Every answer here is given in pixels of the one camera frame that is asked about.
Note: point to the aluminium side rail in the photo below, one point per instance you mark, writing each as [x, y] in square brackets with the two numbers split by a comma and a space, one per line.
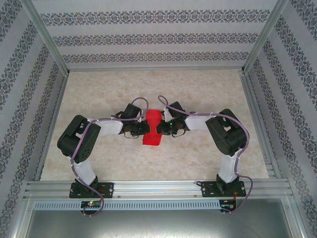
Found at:
[250, 99]
[53, 124]

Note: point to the aluminium back rail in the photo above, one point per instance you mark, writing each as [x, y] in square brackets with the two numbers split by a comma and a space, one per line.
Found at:
[153, 68]

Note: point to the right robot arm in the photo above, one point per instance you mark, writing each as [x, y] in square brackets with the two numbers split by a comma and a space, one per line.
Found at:
[227, 138]

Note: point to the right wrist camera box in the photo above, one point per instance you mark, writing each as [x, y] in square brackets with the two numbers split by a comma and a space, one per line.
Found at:
[166, 112]

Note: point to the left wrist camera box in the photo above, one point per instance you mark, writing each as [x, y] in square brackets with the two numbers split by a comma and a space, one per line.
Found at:
[142, 119]

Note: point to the aluminium frame post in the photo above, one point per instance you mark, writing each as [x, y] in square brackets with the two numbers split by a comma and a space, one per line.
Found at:
[265, 34]
[44, 34]

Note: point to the grey metal sheet panel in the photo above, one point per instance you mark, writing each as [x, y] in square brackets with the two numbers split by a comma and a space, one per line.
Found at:
[158, 225]

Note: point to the aluminium mounting rail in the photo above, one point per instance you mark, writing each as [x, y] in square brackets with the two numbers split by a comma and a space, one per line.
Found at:
[158, 188]

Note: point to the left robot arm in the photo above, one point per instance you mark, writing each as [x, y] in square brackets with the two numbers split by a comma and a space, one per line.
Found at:
[67, 141]

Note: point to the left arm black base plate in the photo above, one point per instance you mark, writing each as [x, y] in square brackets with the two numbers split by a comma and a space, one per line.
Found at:
[109, 189]

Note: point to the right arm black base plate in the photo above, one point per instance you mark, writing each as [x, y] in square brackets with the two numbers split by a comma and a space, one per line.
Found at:
[208, 189]

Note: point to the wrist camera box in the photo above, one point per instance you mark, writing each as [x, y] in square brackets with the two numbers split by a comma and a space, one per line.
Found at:
[166, 112]
[142, 119]

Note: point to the red paper sheet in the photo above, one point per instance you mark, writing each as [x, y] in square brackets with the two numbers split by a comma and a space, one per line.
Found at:
[153, 116]

